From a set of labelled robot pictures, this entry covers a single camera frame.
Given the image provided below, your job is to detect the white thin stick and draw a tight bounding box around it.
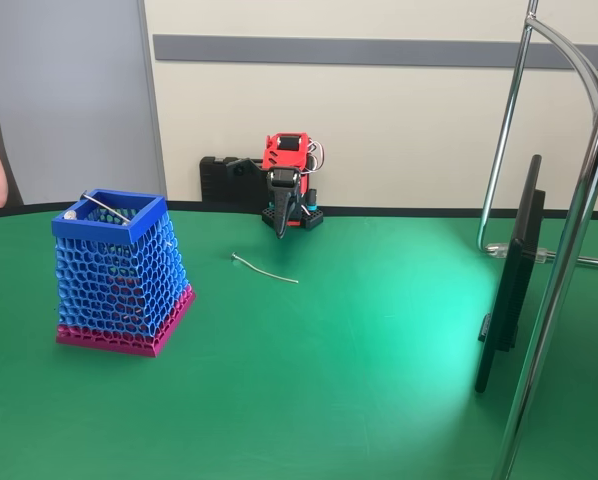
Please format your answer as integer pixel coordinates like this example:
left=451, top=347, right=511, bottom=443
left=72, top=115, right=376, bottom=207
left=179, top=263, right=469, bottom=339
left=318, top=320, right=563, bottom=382
left=231, top=252, right=300, bottom=286

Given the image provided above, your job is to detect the blue and magenta mesh basket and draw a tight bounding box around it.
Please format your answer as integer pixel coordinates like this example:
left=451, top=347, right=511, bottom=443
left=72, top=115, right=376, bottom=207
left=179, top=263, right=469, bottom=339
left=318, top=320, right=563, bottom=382
left=51, top=188, right=198, bottom=359

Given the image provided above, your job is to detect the black plastic tool case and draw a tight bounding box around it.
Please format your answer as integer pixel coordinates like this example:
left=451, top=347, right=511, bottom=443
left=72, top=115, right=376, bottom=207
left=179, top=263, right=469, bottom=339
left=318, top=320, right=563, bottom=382
left=199, top=155, right=268, bottom=204

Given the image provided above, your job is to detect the green table cloth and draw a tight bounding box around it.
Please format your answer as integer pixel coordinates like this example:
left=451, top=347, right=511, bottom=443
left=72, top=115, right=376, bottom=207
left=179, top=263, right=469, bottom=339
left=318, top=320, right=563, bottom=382
left=0, top=199, right=598, bottom=480

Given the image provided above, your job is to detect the clear plastic clip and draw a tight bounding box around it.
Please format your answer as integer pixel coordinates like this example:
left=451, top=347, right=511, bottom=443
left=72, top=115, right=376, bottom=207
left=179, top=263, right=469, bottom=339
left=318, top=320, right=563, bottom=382
left=485, top=241, right=551, bottom=265

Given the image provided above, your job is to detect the black flat light panel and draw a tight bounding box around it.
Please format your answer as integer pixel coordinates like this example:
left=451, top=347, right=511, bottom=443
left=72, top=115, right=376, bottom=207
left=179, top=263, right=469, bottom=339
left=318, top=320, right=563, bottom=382
left=473, top=153, right=548, bottom=395

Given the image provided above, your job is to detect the chrome tube stand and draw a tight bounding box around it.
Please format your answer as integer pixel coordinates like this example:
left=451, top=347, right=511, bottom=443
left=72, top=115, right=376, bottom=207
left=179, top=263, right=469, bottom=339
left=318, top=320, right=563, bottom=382
left=477, top=0, right=598, bottom=480

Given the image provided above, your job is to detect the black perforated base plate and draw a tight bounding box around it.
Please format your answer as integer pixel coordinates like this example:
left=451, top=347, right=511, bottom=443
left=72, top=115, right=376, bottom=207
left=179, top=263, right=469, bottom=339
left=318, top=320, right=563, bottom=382
left=260, top=204, right=326, bottom=232

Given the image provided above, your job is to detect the grey wall rail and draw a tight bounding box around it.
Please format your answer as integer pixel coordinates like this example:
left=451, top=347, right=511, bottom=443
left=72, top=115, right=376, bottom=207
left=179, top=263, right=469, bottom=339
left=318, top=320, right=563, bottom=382
left=152, top=33, right=598, bottom=72

